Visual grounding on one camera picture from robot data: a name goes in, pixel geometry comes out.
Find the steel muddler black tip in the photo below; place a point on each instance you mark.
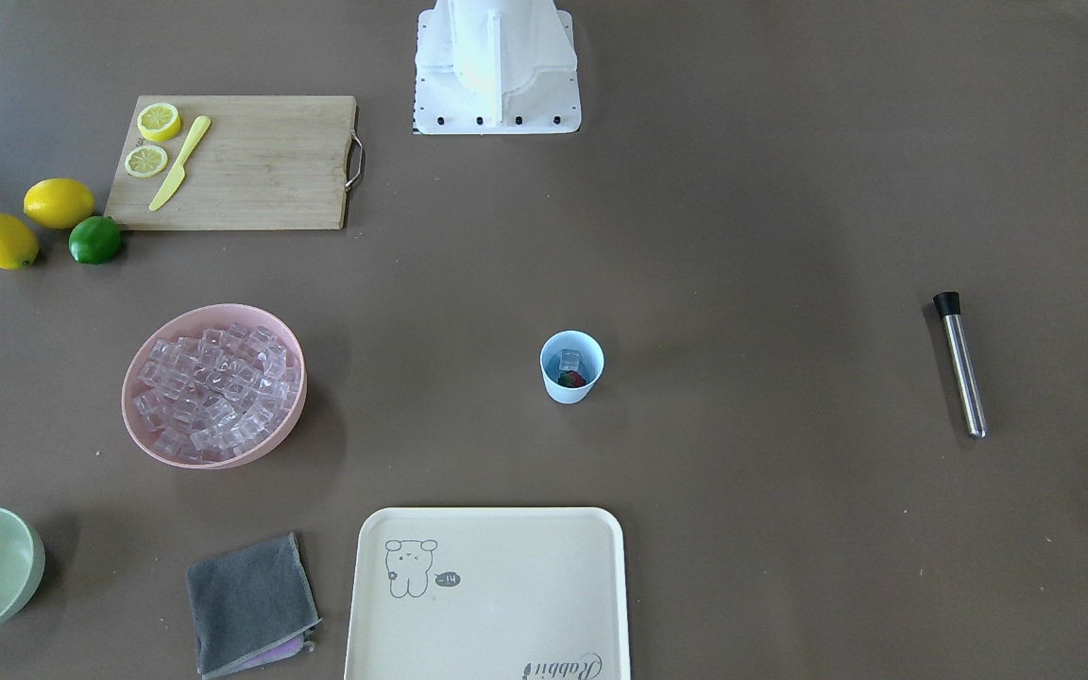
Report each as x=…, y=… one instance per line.
x=948, y=307

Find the clear ice cube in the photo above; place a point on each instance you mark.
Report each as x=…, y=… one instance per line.
x=570, y=361

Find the whole yellow lemon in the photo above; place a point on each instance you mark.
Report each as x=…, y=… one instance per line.
x=19, y=246
x=59, y=203

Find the lemon half lower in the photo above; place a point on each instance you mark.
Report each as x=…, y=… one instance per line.
x=159, y=122

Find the pink bowl of ice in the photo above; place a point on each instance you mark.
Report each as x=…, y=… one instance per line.
x=215, y=388

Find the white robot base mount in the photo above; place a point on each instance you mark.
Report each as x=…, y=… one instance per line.
x=496, y=68

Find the cream rabbit tray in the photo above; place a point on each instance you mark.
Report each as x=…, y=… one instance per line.
x=489, y=593

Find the green lime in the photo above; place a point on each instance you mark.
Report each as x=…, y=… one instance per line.
x=95, y=240

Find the red strawberry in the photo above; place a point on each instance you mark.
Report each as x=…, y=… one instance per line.
x=571, y=379

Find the lemon half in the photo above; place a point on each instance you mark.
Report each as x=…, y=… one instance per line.
x=145, y=161
x=159, y=122

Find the light blue cup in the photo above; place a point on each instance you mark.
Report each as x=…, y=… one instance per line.
x=592, y=364

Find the yellow plastic knife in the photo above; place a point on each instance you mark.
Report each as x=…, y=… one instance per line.
x=177, y=172

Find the grey folded cloth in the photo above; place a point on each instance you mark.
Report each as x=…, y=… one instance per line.
x=251, y=607

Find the wooden cutting board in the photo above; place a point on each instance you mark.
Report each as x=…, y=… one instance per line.
x=267, y=162

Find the lemon half upper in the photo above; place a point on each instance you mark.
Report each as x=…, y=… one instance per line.
x=145, y=161

